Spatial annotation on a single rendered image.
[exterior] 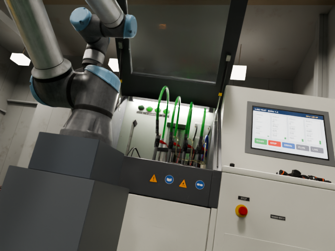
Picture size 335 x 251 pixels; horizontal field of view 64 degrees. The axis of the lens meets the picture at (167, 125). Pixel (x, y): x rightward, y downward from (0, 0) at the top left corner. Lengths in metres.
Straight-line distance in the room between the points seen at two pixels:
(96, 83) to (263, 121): 1.09
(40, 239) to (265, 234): 0.87
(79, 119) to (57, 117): 9.71
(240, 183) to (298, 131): 0.58
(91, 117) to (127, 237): 0.64
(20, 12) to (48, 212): 0.48
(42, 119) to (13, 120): 2.17
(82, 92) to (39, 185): 0.28
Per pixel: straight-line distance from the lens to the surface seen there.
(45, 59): 0.83
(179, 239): 1.21
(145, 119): 1.86
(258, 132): 1.59
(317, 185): 1.33
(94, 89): 0.79
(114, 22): 0.90
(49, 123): 10.57
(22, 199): 0.73
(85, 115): 0.76
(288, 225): 1.28
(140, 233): 1.22
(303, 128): 1.69
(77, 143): 0.71
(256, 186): 1.24
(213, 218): 1.21
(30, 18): 0.79
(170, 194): 1.21
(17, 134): 12.35
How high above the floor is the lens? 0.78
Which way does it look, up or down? 16 degrees up
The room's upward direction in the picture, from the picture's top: 11 degrees clockwise
